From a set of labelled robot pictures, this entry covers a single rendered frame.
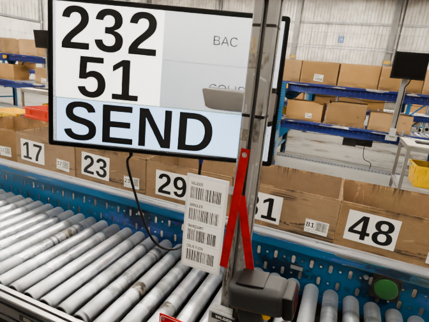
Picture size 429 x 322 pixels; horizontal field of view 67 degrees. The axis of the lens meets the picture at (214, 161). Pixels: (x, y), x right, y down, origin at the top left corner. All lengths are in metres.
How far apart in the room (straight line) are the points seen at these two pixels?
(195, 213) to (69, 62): 0.40
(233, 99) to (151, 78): 0.17
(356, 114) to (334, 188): 3.98
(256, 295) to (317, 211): 0.67
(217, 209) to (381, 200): 0.99
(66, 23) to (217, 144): 0.39
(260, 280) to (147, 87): 0.43
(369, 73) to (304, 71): 0.98
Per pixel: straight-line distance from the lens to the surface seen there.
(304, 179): 1.49
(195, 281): 1.19
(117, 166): 1.51
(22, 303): 1.16
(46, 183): 1.80
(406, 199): 1.51
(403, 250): 1.27
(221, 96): 0.67
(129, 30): 0.72
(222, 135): 0.69
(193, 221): 0.65
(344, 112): 5.43
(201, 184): 0.62
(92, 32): 0.74
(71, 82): 0.75
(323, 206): 1.21
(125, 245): 1.37
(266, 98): 0.56
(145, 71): 0.70
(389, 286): 1.24
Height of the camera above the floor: 1.44
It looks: 15 degrees down
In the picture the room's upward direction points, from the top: 5 degrees clockwise
